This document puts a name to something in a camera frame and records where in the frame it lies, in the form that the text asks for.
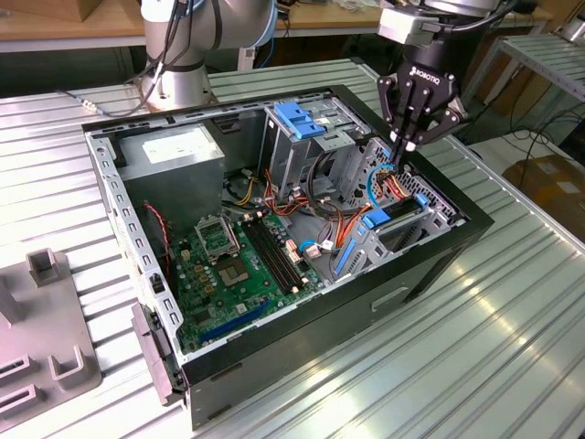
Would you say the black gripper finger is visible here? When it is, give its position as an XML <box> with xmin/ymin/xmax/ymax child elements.
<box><xmin>377</xmin><ymin>74</ymin><xmax>416</xmax><ymax>172</ymax></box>
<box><xmin>404</xmin><ymin>85</ymin><xmax>473</xmax><ymax>172</ymax></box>

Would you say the orange red power wire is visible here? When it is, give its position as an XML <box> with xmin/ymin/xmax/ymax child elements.
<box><xmin>335</xmin><ymin>165</ymin><xmax>415</xmax><ymax>252</ymax></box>

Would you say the hard disk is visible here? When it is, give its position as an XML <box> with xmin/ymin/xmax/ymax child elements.
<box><xmin>332</xmin><ymin>192</ymin><xmax>431</xmax><ymax>276</ymax></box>

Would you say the grey perforated disk bay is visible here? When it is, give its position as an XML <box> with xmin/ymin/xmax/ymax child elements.
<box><xmin>328</xmin><ymin>136</ymin><xmax>467</xmax><ymax>283</ymax></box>

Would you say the wooden workbench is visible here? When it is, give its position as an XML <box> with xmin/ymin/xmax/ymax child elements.
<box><xmin>0</xmin><ymin>0</ymin><xmax>554</xmax><ymax>88</ymax></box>

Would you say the blue plastic drive latch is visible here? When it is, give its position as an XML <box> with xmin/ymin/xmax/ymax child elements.
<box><xmin>275</xmin><ymin>102</ymin><xmax>328</xmax><ymax>142</ymax></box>

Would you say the grey optical drive cage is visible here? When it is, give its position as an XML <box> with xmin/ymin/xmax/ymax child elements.
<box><xmin>258</xmin><ymin>93</ymin><xmax>371</xmax><ymax>202</ymax></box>

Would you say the metal slat side table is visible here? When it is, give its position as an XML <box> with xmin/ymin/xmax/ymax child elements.
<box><xmin>450</xmin><ymin>34</ymin><xmax>585</xmax><ymax>134</ymax></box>

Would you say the labelled cardboard box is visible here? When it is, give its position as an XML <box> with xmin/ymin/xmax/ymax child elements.
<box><xmin>502</xmin><ymin>154</ymin><xmax>585</xmax><ymax>230</ymax></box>

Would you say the silver metal cylinder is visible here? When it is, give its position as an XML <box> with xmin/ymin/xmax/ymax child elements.
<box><xmin>559</xmin><ymin>17</ymin><xmax>585</xmax><ymax>43</ymax></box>

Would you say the black RAM slot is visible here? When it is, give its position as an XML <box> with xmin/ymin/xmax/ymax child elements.
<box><xmin>240</xmin><ymin>219</ymin><xmax>293</xmax><ymax>294</ymax></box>
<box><xmin>254</xmin><ymin>217</ymin><xmax>305</xmax><ymax>288</ymax></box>

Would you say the white power supply label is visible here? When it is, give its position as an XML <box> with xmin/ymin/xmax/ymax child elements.
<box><xmin>142</xmin><ymin>132</ymin><xmax>217</xmax><ymax>164</ymax></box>

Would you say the grey power supply unit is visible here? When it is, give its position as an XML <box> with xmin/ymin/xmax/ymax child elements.
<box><xmin>116</xmin><ymin>123</ymin><xmax>226</xmax><ymax>234</ymax></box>

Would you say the CPU socket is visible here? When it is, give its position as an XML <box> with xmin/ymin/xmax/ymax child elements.
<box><xmin>214</xmin><ymin>256</ymin><xmax>253</xmax><ymax>290</ymax></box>

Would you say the metal socket cover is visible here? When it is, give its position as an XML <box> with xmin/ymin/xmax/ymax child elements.
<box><xmin>194</xmin><ymin>213</ymin><xmax>241</xmax><ymax>265</ymax></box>

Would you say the green motherboard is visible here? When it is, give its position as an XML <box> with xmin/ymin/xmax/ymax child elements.
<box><xmin>171</xmin><ymin>212</ymin><xmax>328</xmax><ymax>353</ymax></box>

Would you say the black open PC case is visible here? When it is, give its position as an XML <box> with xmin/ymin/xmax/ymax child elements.
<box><xmin>80</xmin><ymin>83</ymin><xmax>496</xmax><ymax>431</ymax></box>

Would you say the blue expansion slot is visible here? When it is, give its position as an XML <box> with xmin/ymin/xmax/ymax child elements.
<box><xmin>197</xmin><ymin>299</ymin><xmax>271</xmax><ymax>344</ymax></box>

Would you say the plain brown cardboard box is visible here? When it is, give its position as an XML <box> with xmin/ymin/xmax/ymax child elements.
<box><xmin>75</xmin><ymin>0</ymin><xmax>144</xmax><ymax>23</ymax></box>

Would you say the grey parts rack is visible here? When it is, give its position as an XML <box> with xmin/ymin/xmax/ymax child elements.
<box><xmin>0</xmin><ymin>249</ymin><xmax>104</xmax><ymax>422</ymax></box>

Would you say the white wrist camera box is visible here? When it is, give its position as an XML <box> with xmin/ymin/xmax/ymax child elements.
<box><xmin>378</xmin><ymin>6</ymin><xmax>452</xmax><ymax>47</ymax></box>

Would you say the blue data wire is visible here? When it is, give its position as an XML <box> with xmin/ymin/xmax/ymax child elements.
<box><xmin>365</xmin><ymin>161</ymin><xmax>397</xmax><ymax>210</ymax></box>

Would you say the orange yellow wire bundle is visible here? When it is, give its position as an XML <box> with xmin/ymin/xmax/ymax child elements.
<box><xmin>221</xmin><ymin>167</ymin><xmax>321</xmax><ymax>221</ymax></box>

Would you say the blue wire with white plug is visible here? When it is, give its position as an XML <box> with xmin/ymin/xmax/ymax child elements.
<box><xmin>301</xmin><ymin>236</ymin><xmax>343</xmax><ymax>261</ymax></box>

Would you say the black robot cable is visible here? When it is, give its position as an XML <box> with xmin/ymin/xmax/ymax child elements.
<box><xmin>57</xmin><ymin>0</ymin><xmax>205</xmax><ymax>118</ymax></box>

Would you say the grey plastic case handle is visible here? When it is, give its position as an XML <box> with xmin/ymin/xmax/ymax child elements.
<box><xmin>131</xmin><ymin>301</ymin><xmax>188</xmax><ymax>407</ymax></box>

